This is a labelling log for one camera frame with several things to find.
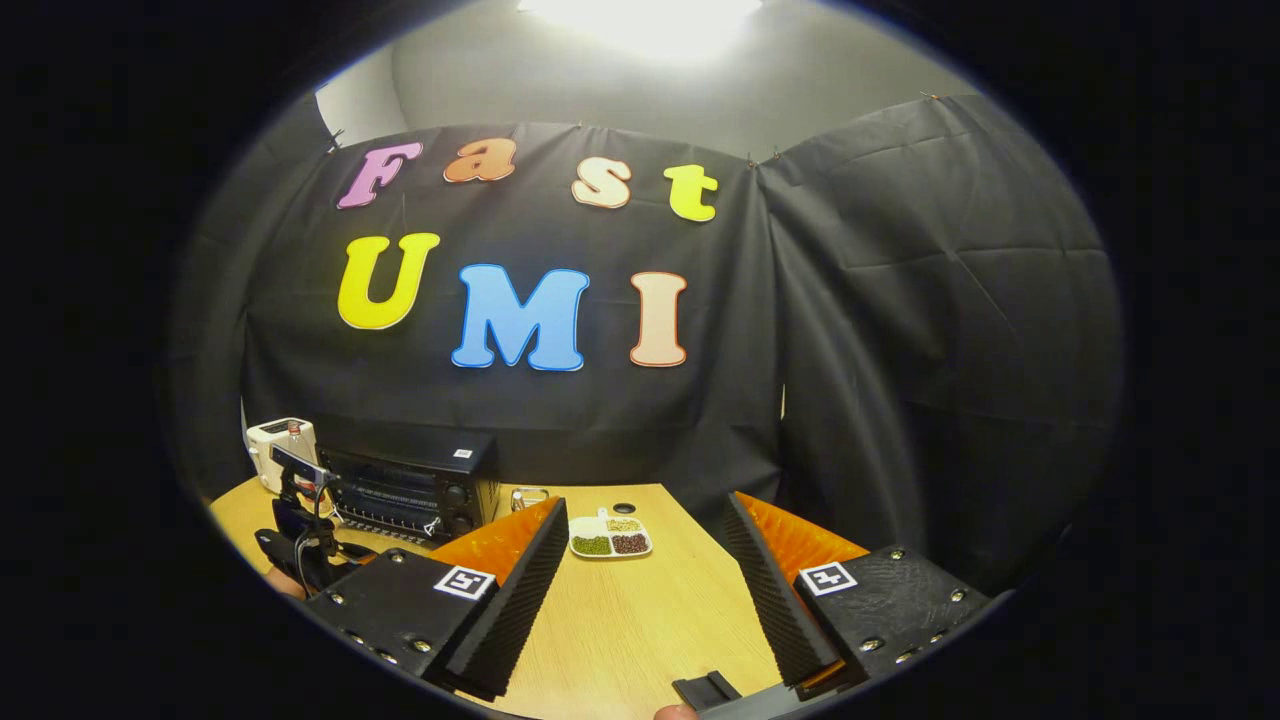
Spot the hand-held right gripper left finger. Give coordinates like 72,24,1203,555
303,497,570,701

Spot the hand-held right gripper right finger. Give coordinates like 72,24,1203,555
722,491,993,701

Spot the black electric oven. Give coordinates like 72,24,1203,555
315,418,500,548

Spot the small black plastic part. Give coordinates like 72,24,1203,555
671,671,743,713

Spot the white divided bean plate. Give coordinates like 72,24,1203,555
567,507,654,560

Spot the large ceiling light panel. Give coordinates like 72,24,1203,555
518,0,764,63

